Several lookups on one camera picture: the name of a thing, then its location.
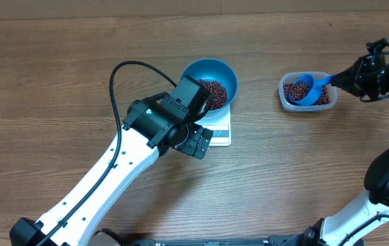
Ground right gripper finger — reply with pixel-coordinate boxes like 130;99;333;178
332;82;362;97
330;65;364;85

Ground red adzuki beans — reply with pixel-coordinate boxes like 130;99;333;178
198;79;329;110

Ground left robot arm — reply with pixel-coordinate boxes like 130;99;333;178
10;75;213;245

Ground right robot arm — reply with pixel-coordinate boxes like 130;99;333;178
285;38;389;245

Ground white digital kitchen scale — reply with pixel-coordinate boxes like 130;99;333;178
196;105;232;147

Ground blue metal bowl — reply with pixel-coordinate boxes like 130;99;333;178
180;59;238;117

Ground clear plastic container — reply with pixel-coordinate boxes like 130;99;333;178
278;72;338;113

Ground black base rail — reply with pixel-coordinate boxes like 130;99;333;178
91;228;364;246

